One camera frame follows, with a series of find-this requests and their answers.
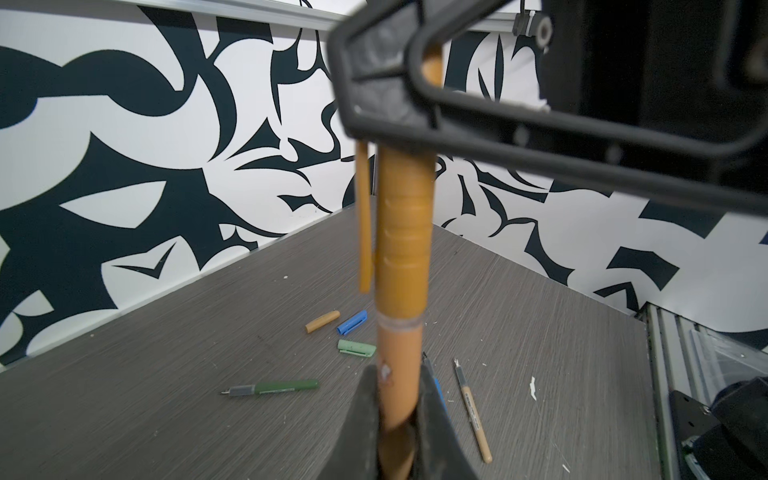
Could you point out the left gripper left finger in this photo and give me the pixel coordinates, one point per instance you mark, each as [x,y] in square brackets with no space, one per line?
[355,454]

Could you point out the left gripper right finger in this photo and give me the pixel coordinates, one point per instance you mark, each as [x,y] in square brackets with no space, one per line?
[438,452]

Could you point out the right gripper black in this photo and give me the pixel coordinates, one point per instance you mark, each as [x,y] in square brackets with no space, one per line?
[645,97]

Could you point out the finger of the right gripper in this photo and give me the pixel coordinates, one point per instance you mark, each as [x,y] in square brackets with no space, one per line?
[377,101]

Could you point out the light green pen cap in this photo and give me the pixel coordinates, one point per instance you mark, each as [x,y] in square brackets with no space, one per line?
[356,348]

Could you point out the brown pen cap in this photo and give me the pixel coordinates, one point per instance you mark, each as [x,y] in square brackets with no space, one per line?
[394,255]

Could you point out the brown pen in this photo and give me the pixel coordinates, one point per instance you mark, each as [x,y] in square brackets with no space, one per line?
[399,346]

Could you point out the tan pen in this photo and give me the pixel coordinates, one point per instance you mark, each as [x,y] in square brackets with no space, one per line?
[473,413]

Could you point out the blue pen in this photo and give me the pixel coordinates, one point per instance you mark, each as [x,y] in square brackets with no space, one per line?
[430,368]

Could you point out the dark green pen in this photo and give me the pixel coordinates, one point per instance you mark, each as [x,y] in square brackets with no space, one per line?
[271,388]

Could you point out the tan pen cap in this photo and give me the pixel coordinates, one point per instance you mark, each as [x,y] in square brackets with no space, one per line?
[322,321]

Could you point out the blue pen cap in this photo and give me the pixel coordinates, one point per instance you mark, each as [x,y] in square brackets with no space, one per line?
[352,323]

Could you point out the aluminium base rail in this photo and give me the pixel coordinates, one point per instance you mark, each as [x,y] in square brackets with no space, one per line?
[710,400]

